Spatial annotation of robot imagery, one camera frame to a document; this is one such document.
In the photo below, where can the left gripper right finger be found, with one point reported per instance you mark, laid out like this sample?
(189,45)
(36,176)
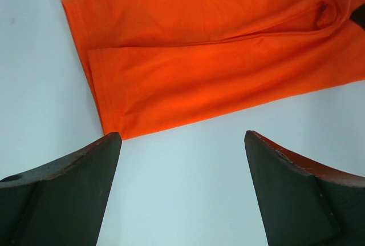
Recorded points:
(301,201)

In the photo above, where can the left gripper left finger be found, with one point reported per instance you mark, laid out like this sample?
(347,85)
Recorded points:
(61,202)

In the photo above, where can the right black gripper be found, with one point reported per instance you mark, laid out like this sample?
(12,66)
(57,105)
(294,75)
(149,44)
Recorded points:
(358,16)

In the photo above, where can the orange t shirt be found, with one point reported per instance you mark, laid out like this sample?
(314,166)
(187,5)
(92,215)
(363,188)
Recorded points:
(153,65)

